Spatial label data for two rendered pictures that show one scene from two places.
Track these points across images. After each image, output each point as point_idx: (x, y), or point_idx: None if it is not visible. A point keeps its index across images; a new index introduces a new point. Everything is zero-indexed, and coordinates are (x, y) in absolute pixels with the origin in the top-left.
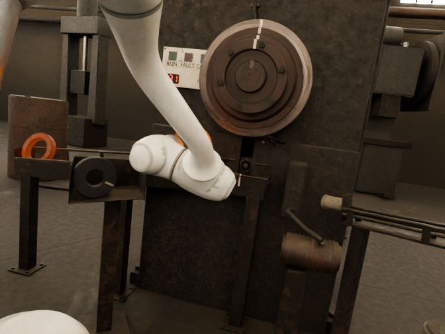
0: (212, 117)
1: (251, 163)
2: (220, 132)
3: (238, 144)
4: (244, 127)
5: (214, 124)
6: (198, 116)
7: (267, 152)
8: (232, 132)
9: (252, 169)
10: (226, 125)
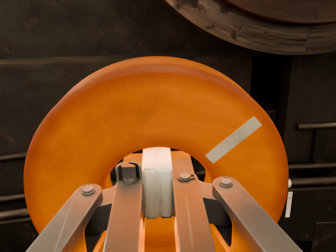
0: (168, 4)
1: (285, 127)
2: (177, 54)
3: (243, 80)
4: (307, 23)
5: (148, 33)
6: (95, 16)
7: (330, 87)
8: (255, 48)
9: (288, 144)
10: (227, 27)
